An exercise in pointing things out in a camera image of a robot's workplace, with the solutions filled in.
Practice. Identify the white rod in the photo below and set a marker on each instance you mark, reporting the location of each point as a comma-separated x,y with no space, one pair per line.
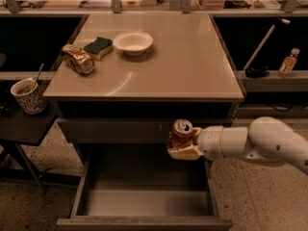
265,38

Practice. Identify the grey drawer cabinet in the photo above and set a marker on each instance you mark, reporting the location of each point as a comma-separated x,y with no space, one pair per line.
183,74

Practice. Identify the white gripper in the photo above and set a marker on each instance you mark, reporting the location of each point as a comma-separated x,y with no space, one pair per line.
209,141

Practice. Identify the wooden stir stick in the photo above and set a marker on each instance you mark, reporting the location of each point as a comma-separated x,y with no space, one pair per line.
37,77

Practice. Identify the black object on shelf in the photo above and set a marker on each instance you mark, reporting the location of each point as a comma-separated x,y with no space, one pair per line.
257,72

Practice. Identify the patterned paper cup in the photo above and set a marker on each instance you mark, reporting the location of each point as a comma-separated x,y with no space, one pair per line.
28,95

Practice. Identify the green yellow sponge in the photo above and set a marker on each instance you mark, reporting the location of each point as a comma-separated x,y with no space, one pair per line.
99,48

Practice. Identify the black side table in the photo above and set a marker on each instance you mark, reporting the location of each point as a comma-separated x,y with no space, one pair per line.
18,129

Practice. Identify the red coke can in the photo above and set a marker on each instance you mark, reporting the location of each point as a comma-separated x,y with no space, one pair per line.
180,134

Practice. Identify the open grey middle drawer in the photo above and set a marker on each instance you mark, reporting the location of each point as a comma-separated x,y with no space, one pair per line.
138,187

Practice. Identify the white paper bowl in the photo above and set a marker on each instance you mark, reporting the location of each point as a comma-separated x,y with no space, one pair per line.
133,43

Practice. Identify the orange drink bottle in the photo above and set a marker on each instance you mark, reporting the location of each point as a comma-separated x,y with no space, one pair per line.
288,63

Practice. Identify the crushed gold soda can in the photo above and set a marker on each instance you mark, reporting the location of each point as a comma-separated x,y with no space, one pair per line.
77,58

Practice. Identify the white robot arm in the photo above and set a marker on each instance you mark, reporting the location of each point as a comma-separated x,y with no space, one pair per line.
266,140

